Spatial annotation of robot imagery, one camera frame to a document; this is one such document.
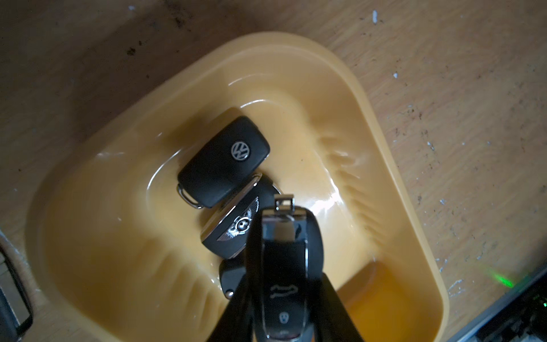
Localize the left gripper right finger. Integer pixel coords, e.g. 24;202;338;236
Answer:
318;273;363;342

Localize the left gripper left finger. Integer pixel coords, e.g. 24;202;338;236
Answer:
207;275;252;342

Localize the yellow storage tray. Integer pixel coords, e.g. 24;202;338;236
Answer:
26;32;450;341

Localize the black car key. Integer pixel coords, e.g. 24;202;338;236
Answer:
219;256;246;299
177;115;271;209
246;195;324;341
200;172;281;259

